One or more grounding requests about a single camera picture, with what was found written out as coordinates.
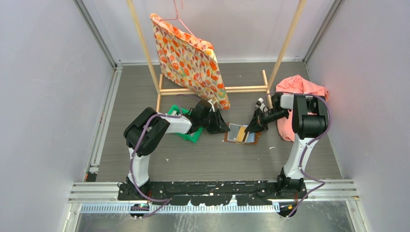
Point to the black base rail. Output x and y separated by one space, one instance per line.
208 193

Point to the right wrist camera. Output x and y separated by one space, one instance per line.
261 105

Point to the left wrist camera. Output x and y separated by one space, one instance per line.
212 104

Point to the wooden clothes rack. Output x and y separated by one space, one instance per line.
164 86

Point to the pink crumpled cloth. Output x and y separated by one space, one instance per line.
296 84

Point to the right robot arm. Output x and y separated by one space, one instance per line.
310 121

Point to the pink wire hanger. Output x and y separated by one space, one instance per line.
191 19

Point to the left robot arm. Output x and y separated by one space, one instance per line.
144 134

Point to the brown leather card holder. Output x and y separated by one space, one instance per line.
252 138

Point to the floral fabric bag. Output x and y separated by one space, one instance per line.
188 63

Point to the green plastic card bin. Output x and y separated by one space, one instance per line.
181 126

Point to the aluminium frame rail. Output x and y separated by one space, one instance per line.
101 197

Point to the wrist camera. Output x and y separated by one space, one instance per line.
212 104
261 105

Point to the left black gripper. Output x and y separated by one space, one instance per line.
219 126

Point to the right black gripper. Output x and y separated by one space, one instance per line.
257 124

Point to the gold black-striped credit card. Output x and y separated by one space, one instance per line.
242 135

